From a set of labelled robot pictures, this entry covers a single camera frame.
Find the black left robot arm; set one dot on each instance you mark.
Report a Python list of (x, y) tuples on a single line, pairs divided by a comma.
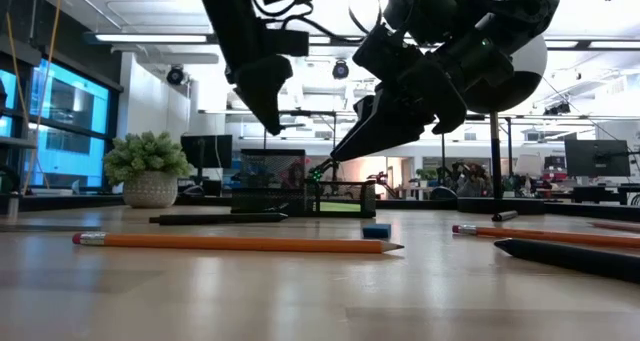
[(225, 11)]

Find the large blue window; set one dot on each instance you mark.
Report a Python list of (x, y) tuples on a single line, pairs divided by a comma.
[(70, 101)]

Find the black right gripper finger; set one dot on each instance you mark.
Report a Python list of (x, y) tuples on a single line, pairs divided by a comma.
[(385, 126), (370, 106)]

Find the wide dark monitor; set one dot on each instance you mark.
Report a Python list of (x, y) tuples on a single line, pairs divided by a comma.
[(597, 158)]

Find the green potted succulent plant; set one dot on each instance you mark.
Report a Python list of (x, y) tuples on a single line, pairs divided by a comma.
[(150, 191)]

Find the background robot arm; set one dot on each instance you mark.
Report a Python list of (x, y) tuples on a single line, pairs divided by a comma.
[(325, 168)]

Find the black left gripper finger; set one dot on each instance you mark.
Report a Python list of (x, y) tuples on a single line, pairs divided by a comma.
[(270, 101)]

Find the thin wooden stick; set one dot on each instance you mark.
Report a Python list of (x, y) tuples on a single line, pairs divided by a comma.
[(620, 227)]

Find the dark monitor on stand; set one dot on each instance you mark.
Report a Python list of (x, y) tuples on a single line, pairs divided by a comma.
[(206, 151)]

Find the long ceiling light strip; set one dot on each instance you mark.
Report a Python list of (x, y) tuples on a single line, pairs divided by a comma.
[(600, 45), (150, 38)]

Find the blue eraser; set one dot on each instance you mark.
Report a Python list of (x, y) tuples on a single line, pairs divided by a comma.
[(376, 231)]

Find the white globe table lamp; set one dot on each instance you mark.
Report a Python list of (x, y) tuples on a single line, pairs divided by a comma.
[(530, 61)]

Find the black aluminium table frame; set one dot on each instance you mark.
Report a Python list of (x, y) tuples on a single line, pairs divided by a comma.
[(75, 202)]

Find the black ceiling spotlight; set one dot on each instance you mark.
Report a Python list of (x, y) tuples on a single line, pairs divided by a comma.
[(175, 75), (340, 70)]

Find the green sticky note pad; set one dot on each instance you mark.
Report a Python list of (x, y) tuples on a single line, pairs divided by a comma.
[(340, 207)]

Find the black mesh desk organizer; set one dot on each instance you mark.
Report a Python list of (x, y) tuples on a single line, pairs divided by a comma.
[(272, 201)]

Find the orange pencil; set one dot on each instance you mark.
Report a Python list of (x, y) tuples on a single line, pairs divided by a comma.
[(225, 243), (550, 236)]

